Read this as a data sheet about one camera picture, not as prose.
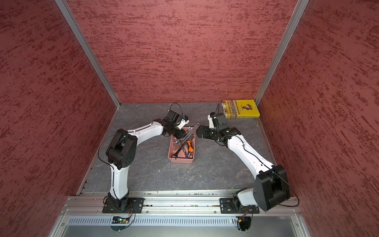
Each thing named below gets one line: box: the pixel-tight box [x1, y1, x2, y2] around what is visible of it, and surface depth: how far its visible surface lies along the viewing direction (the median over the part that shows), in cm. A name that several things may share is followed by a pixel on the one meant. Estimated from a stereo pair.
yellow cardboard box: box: [221, 99, 261, 119], surface depth 117 cm
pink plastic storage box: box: [167, 126, 197, 164], surface depth 94 cm
